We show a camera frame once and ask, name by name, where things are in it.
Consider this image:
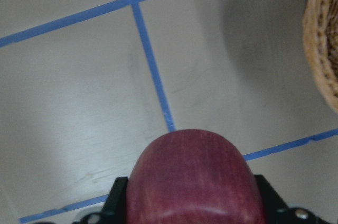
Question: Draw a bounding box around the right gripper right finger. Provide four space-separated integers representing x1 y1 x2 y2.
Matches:
254 174 327 224

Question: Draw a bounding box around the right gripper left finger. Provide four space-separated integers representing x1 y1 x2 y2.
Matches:
75 177 128 224

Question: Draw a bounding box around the red apple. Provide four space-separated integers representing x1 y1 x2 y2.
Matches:
126 129 267 223

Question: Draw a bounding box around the wicker basket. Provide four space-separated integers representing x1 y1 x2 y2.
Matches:
303 0 337 113

